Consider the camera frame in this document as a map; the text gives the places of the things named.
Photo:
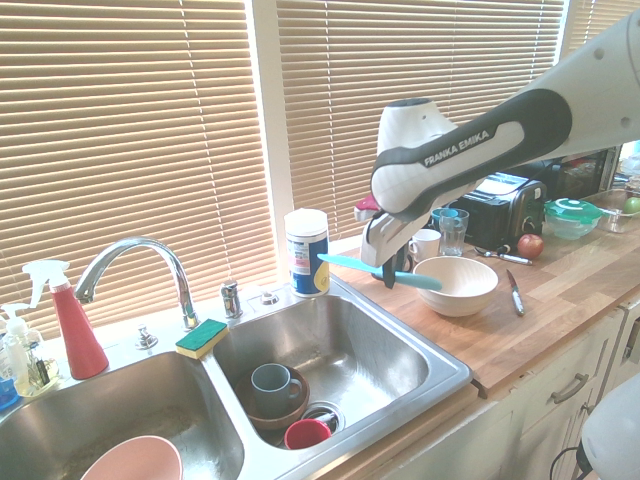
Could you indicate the red mug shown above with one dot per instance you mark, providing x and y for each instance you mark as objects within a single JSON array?
[{"x": 305, "y": 434}]

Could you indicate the clear soap dispenser bottle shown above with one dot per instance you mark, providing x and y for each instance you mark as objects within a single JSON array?
[{"x": 20, "y": 370}]

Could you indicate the small chrome sink knob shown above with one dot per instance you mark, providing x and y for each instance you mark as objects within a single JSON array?
[{"x": 146, "y": 338}]

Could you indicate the green-lidded plastic container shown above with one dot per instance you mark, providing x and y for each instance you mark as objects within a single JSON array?
[{"x": 570, "y": 215}]

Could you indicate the wide beige window blind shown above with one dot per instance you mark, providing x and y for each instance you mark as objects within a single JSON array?
[{"x": 125, "y": 125}]

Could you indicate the teal cup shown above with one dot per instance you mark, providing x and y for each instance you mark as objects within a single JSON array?
[{"x": 435, "y": 216}]

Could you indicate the brown wooden bowl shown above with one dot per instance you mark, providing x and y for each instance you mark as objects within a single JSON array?
[{"x": 272, "y": 423}]

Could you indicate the clear glass dish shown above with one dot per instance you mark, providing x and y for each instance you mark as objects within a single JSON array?
[{"x": 612, "y": 212}]

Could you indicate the white mug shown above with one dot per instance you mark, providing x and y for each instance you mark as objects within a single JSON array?
[{"x": 427, "y": 242}]

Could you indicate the narrow beige window blind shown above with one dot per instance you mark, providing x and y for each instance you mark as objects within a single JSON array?
[{"x": 590, "y": 20}]

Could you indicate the brass drawer pull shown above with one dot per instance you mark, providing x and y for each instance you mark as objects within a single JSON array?
[{"x": 570, "y": 388}]

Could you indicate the red spray bottle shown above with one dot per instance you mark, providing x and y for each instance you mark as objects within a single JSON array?
[{"x": 80, "y": 340}]

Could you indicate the green apple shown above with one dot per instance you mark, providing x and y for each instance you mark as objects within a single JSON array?
[{"x": 633, "y": 204}]

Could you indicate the chrome gooseneck faucet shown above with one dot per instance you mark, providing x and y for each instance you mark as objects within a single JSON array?
[{"x": 175, "y": 270}]

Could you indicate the medium beige window blind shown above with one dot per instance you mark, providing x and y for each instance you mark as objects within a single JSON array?
[{"x": 375, "y": 60}]

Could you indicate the metal drain strainer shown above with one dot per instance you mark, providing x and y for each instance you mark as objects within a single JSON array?
[{"x": 339, "y": 415}]

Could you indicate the red apple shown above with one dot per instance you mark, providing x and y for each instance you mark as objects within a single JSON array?
[{"x": 530, "y": 246}]

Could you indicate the black microwave oven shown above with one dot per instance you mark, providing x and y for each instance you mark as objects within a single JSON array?
[{"x": 585, "y": 172}]

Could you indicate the pink bowl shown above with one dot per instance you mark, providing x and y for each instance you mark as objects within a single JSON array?
[{"x": 135, "y": 460}]

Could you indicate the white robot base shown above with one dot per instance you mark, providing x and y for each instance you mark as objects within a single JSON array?
[{"x": 612, "y": 430}]

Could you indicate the grey ceramic mug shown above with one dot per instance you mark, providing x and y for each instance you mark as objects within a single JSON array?
[{"x": 272, "y": 387}]

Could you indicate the red white object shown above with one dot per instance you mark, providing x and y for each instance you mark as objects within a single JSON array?
[{"x": 367, "y": 204}]

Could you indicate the teal spatula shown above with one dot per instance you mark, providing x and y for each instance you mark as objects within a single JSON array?
[{"x": 350, "y": 262}]

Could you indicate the stainless steel double sink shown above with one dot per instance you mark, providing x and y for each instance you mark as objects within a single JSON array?
[{"x": 380, "y": 360}]

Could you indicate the chrome sink hole cap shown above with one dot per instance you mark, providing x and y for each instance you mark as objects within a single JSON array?
[{"x": 268, "y": 298}]

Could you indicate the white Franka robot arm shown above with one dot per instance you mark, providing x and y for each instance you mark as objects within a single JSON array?
[{"x": 500, "y": 145}]

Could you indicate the yellow green sponge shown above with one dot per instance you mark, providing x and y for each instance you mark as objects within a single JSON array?
[{"x": 200, "y": 340}]

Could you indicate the clear drinking glass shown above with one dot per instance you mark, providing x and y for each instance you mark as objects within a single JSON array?
[{"x": 454, "y": 235}]

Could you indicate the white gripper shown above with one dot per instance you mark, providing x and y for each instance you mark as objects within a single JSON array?
[{"x": 382, "y": 240}]

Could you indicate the cream ceramic bowl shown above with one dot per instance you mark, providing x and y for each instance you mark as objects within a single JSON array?
[{"x": 460, "y": 295}]

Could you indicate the white blue cleanser canister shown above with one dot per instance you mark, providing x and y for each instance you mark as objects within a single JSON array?
[{"x": 306, "y": 260}]

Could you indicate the cream kitchen cabinet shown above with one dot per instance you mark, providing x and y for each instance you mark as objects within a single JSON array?
[{"x": 540, "y": 435}]

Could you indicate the black toaster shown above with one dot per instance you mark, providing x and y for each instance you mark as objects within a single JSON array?
[{"x": 500, "y": 215}]

